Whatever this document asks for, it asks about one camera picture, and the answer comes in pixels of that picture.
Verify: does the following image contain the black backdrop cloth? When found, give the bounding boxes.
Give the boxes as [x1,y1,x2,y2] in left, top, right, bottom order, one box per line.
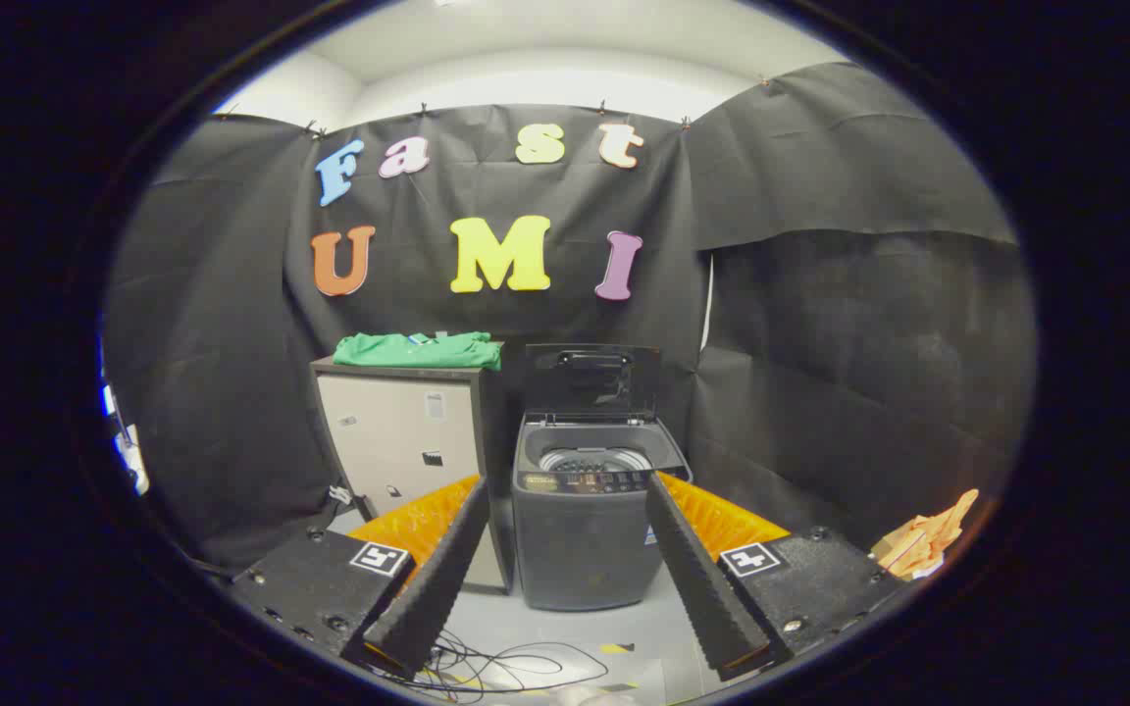
[102,61,1039,581]

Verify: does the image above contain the green polo shirt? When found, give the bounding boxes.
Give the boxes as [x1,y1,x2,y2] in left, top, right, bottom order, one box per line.
[333,331,504,372]

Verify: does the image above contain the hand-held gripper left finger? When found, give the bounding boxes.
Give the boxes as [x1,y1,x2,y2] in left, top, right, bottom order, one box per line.
[230,475,493,681]

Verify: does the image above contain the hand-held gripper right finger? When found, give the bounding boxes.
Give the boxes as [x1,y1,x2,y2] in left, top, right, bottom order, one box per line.
[643,471,905,683]

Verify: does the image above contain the grey cabinet with dark frame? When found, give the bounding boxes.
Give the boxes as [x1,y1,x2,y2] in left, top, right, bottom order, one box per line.
[310,343,517,595]

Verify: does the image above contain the grey top-load washing machine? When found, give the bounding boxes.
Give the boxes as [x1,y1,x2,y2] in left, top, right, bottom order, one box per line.
[511,412,693,613]

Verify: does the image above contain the white and blue device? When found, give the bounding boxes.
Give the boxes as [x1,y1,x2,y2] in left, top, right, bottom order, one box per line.
[97,380,150,497]

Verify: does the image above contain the black floor cables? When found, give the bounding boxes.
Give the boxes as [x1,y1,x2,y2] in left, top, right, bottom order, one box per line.
[369,628,615,700]

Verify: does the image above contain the crumpled orange cloth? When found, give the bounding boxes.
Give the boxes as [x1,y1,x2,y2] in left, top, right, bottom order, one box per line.
[869,488,981,581]

